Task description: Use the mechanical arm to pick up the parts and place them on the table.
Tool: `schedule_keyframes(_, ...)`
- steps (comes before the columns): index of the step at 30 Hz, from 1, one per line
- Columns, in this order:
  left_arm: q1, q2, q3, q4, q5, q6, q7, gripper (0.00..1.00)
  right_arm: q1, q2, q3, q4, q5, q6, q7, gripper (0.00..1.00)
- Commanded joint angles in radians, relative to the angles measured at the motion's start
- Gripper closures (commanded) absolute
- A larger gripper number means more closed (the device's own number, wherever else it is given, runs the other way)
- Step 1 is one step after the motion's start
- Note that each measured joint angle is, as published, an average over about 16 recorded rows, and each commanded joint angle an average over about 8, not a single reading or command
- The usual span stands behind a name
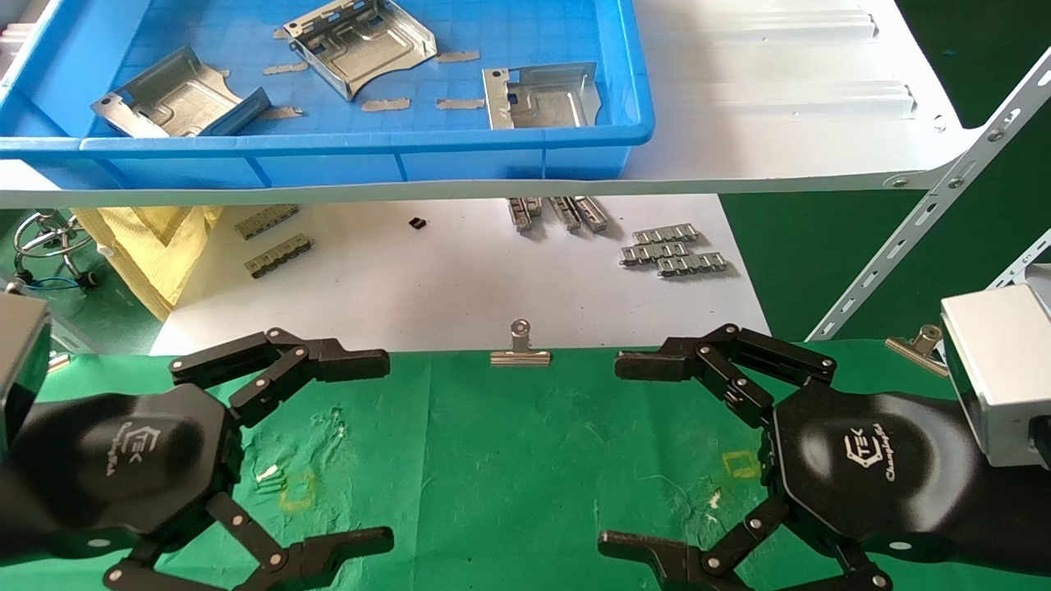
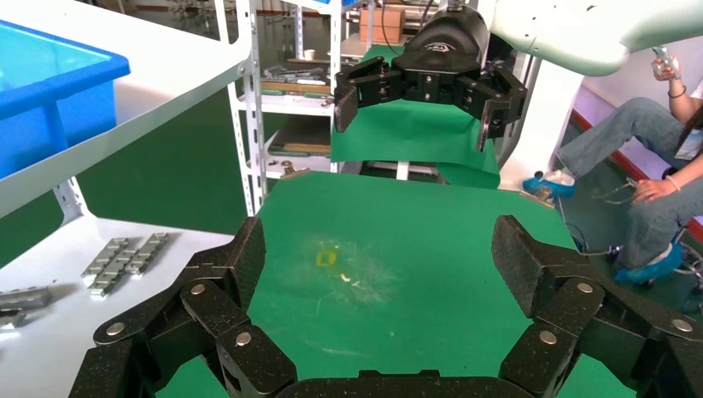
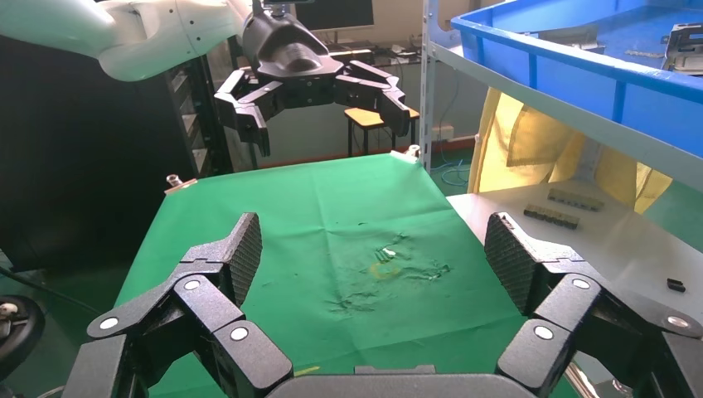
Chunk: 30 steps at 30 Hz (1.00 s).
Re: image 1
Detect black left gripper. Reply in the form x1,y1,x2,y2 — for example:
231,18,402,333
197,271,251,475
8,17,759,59
0,328,395,591

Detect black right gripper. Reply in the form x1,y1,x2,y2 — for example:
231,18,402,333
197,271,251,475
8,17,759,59
598,323,986,591

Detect bent sheet metal part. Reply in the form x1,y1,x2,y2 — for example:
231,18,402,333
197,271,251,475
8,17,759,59
283,0,438,101
90,46,272,139
482,62,603,131

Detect green cloth mat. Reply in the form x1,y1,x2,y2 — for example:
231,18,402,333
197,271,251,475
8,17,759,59
0,338,1051,591

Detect tan connector strip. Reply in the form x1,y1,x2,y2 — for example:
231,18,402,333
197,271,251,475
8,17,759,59
234,204,301,241
245,234,314,279

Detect white lower board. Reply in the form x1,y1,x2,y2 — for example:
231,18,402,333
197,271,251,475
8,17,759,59
148,194,774,355

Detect yellow cloth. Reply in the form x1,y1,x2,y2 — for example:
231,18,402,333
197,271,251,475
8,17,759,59
72,205,227,323

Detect grey perforated shelf strut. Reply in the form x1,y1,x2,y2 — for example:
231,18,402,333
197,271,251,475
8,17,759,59
48,314,95,355

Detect blue plastic bin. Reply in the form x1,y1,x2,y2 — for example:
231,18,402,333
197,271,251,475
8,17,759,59
0,0,656,190

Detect long perforated shelf strut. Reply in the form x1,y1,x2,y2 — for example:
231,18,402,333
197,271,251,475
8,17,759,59
807,48,1051,341

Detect white metal shelf board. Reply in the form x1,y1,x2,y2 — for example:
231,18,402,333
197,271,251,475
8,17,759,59
0,0,982,208

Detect short perforated shelf strut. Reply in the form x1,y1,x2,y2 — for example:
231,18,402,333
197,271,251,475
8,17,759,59
989,230,1051,290

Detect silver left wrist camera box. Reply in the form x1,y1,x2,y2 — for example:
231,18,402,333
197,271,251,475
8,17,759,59
0,294,52,448

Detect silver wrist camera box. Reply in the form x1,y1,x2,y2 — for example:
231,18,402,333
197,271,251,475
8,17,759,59
940,264,1051,469
0,294,52,448

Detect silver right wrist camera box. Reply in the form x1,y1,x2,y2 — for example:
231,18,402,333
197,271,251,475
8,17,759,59
940,264,1051,469

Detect metal wire ring stand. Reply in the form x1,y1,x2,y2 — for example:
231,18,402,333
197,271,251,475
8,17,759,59
12,209,103,288

